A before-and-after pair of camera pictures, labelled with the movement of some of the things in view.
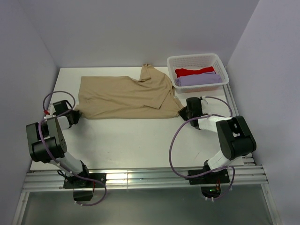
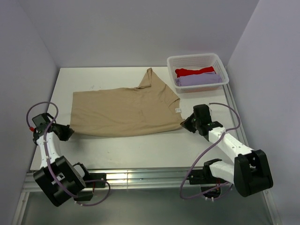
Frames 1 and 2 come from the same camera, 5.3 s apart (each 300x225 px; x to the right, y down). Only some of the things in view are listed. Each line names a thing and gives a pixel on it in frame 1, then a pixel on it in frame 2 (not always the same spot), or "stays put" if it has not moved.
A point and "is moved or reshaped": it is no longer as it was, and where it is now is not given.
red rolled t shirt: [182, 72] stays put
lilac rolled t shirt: [198, 79] stays put
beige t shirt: [125, 97] is moved or reshaped
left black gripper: [77, 116] -> [67, 131]
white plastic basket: [197, 72] stays put
